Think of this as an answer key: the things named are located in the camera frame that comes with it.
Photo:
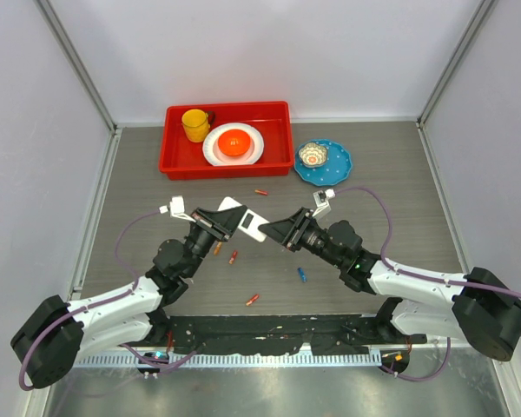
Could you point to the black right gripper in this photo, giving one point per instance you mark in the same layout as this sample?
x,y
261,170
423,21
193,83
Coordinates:
x,y
291,230

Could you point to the white cable duct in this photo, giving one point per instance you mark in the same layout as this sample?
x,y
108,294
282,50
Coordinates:
x,y
304,358

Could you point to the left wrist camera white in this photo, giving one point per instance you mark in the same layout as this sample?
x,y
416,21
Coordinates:
x,y
176,209

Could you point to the white plate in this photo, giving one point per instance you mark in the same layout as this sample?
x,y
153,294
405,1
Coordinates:
x,y
213,155

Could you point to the orange bowl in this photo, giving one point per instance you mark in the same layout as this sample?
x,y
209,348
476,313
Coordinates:
x,y
234,142

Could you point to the small patterned bowl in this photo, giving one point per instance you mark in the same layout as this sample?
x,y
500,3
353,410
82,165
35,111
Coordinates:
x,y
313,155

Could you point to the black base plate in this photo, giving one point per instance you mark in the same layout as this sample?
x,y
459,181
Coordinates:
x,y
273,335

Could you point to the white red remote control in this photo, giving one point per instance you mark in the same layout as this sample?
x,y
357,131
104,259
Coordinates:
x,y
250,222

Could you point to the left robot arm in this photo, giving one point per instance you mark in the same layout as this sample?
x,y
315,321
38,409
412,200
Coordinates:
x,y
60,333

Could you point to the blue polka dot plate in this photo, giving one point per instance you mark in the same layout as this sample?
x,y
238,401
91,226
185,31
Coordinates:
x,y
338,167

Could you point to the red orange AAA battery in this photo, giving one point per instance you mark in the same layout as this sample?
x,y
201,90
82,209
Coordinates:
x,y
233,257

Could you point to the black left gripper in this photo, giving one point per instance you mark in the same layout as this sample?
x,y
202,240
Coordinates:
x,y
219,224

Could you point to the yellow cup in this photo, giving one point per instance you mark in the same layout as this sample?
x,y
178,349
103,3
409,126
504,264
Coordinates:
x,y
197,124

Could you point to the blue AAA battery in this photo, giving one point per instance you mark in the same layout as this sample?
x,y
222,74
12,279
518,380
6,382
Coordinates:
x,y
302,275

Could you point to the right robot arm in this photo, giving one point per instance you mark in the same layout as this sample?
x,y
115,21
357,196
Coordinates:
x,y
476,307

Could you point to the red plastic bin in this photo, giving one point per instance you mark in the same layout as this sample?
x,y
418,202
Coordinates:
x,y
181,159

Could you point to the red AAA battery front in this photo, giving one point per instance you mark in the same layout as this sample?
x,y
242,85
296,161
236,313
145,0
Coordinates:
x,y
252,300

